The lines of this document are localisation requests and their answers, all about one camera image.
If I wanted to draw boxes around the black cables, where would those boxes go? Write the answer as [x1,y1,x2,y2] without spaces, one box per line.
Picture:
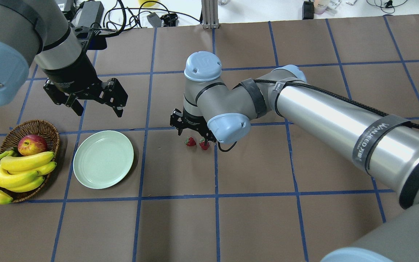
[102,0,201,37]

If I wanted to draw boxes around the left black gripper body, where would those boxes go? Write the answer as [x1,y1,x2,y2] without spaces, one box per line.
[42,55,102,99]

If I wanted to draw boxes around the yellow banana bunch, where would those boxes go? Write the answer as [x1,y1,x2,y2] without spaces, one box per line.
[0,150,57,205]

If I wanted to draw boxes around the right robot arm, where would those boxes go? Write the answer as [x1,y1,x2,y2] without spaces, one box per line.
[170,51,419,262]

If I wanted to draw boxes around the aluminium frame post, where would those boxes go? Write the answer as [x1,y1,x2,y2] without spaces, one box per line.
[201,0,220,29]

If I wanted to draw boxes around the black power adapter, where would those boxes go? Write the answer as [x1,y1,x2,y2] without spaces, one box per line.
[73,1,104,28]

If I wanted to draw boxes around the light green plate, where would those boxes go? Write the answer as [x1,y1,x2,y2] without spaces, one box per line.
[73,130,135,189]

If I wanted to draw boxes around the red strawberry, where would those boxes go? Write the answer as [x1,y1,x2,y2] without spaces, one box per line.
[199,139,211,151]
[185,136,197,147]

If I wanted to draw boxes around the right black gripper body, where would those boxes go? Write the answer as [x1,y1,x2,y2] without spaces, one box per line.
[181,109,212,136]

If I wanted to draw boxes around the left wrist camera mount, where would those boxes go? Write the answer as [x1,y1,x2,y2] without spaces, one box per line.
[71,26,107,52]

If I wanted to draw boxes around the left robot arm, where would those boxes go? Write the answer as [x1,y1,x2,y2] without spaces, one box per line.
[0,0,128,117]

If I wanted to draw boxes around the red apple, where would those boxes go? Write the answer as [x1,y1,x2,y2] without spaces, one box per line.
[17,134,48,156]

